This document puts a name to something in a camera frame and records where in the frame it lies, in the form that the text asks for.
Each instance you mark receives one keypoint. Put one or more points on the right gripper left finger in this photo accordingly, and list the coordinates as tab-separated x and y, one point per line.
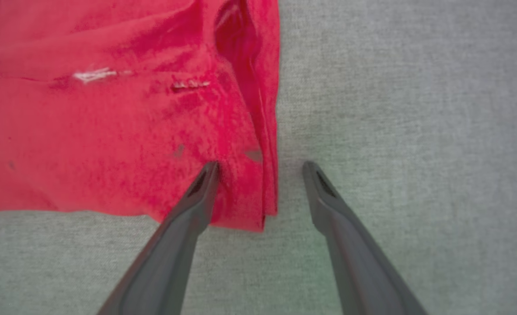
166	262

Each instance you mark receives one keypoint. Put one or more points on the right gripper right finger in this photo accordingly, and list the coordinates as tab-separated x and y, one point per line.
359	262

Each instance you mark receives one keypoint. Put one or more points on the red and white jersey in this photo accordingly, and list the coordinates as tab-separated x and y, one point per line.
110	131

